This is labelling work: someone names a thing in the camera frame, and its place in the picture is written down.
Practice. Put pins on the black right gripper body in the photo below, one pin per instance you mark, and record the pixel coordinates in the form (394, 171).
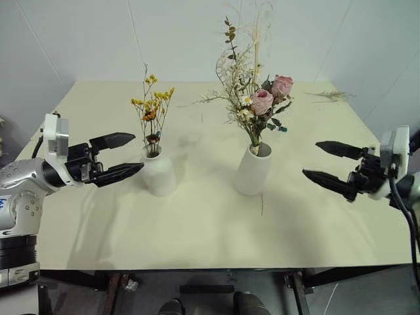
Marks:
(369, 177)

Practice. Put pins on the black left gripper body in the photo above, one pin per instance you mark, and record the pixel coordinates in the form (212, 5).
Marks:
(80, 164)

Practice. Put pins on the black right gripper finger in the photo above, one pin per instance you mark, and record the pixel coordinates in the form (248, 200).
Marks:
(341, 149)
(331, 182)

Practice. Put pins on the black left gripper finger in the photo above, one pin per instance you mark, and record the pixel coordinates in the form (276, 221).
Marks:
(113, 140)
(121, 172)

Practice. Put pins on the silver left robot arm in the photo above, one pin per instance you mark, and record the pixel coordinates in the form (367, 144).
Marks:
(19, 183)

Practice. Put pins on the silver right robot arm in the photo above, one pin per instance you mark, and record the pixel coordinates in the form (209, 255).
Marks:
(408, 192)

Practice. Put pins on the yellow dried flower bouquet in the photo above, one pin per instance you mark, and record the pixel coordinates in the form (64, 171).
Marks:
(151, 113)

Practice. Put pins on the rounded white vase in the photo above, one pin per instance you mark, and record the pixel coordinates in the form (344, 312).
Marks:
(159, 175)

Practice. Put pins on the loose dried grass sprig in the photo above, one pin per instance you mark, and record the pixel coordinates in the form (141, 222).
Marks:
(331, 96)

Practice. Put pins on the loose thin brown stem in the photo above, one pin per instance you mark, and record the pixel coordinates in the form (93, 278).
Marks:
(262, 205)

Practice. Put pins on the tapered white vase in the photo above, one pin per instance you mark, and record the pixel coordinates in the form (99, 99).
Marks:
(252, 172)

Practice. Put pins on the pink rose bouquet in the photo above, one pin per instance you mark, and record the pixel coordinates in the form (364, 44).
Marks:
(260, 101)

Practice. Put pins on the crumpled clear plastic scrap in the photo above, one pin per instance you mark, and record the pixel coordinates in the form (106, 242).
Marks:
(132, 285)

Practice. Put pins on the black flat bar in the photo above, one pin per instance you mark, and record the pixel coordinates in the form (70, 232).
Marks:
(206, 289)

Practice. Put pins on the dark rounded shape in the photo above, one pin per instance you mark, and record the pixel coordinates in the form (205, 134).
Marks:
(251, 303)
(172, 307)

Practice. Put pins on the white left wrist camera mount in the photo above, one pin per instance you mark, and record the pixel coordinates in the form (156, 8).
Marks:
(55, 133)

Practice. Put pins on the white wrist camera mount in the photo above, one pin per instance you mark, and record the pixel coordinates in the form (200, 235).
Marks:
(55, 133)
(398, 144)

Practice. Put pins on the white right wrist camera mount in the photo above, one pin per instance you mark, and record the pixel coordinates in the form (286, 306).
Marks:
(398, 144)

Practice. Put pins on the black metal table frame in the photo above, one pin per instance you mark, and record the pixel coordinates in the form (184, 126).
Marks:
(305, 285)

